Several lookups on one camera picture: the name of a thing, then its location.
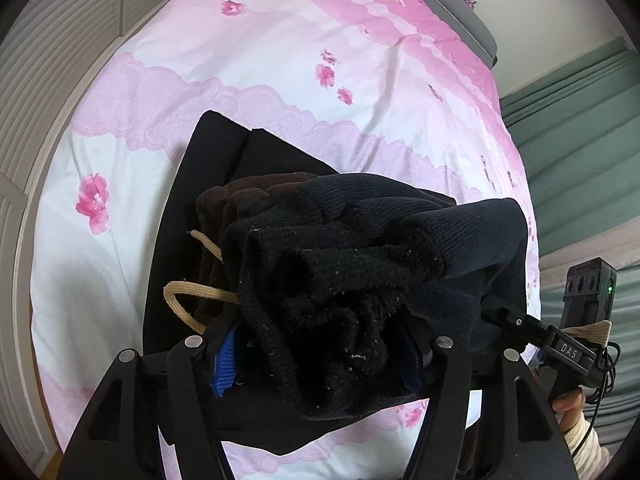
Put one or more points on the grey padded headboard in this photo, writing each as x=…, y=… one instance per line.
x=460, y=5

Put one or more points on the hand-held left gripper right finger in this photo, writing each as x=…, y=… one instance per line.
x=445, y=375

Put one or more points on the pink floral duvet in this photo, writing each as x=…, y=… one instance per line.
x=150, y=35

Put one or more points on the white louvred wardrobe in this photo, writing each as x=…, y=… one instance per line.
x=40, y=110

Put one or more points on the person's right hand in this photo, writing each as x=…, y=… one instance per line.
x=569, y=407

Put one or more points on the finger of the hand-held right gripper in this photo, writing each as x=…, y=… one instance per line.
x=515, y=321

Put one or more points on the green curtain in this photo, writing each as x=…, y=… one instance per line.
x=575, y=135

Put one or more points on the person's right forearm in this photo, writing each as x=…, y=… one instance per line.
x=587, y=447

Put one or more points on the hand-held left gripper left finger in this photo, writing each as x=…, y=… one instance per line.
x=225, y=365

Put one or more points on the brown folded pants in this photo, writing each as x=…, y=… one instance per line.
x=220, y=210

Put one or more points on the black folded clothes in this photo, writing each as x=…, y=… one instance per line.
x=210, y=160

